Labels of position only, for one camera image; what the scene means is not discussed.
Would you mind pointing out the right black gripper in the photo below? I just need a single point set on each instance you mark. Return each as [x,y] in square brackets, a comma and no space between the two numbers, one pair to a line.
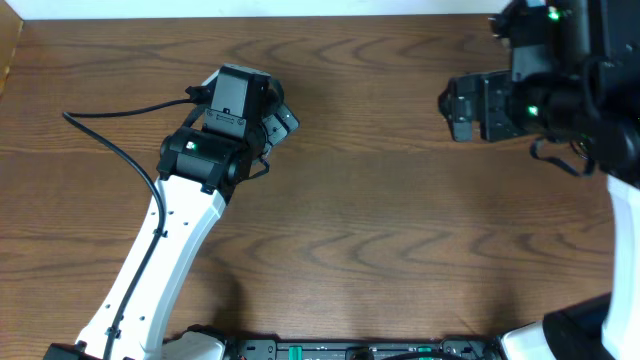
[495,91]

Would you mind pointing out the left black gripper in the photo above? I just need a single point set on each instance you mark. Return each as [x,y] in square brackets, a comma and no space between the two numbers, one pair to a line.
[284,122]

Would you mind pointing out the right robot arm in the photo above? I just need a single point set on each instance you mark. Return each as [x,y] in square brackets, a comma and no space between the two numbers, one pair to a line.
[573,79]

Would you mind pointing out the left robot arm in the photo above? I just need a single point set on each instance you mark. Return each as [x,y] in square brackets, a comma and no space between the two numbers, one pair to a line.
[239,115]

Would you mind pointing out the wooden panel at left edge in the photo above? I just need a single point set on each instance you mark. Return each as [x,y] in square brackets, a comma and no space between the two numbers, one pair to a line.
[11,25]

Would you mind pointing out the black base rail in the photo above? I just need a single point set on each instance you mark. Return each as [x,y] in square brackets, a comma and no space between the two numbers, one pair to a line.
[360,350]

